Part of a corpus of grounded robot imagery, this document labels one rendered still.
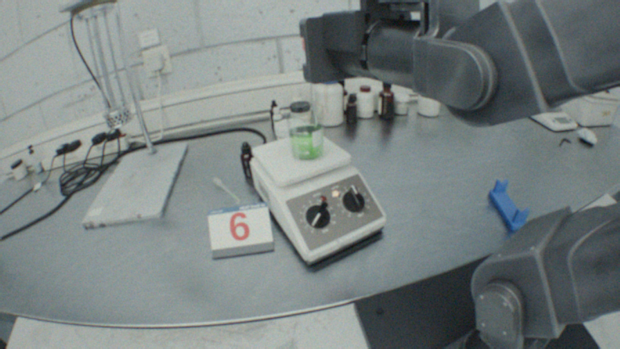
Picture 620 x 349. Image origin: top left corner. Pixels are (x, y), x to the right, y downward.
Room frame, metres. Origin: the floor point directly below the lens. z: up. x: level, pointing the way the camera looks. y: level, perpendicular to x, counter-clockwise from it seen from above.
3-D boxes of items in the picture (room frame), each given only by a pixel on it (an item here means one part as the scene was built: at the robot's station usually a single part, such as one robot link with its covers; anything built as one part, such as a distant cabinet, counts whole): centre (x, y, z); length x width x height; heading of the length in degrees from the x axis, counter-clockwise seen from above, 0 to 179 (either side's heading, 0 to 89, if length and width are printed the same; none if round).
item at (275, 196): (0.35, 0.00, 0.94); 0.22 x 0.13 x 0.08; 26
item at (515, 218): (0.28, -0.33, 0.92); 0.10 x 0.03 x 0.04; 173
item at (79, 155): (0.66, 0.74, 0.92); 0.40 x 0.06 x 0.04; 99
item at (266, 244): (0.28, 0.11, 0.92); 0.09 x 0.06 x 0.04; 98
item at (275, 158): (0.37, 0.01, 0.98); 0.12 x 0.12 x 0.01; 26
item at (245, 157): (0.47, 0.12, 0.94); 0.03 x 0.03 x 0.07
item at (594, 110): (0.77, -1.20, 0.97); 0.37 x 0.31 x 0.14; 95
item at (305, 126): (0.37, 0.00, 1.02); 0.06 x 0.05 x 0.08; 66
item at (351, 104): (0.69, -0.12, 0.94); 0.03 x 0.03 x 0.08
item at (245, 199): (0.35, 0.12, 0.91); 0.06 x 0.06 x 0.02
